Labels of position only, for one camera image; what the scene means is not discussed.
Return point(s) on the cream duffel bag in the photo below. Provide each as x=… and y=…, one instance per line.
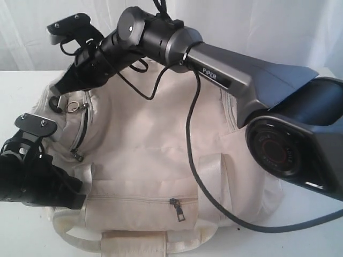
x=131, y=155

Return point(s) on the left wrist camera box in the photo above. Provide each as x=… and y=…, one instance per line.
x=41, y=127

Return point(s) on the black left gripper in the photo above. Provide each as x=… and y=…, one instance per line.
x=39, y=183

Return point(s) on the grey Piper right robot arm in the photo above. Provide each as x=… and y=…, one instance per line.
x=292, y=116

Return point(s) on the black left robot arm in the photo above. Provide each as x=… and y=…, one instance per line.
x=27, y=151

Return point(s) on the white backdrop curtain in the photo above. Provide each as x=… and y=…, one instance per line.
x=43, y=35

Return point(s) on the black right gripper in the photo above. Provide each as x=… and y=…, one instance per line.
x=93, y=68

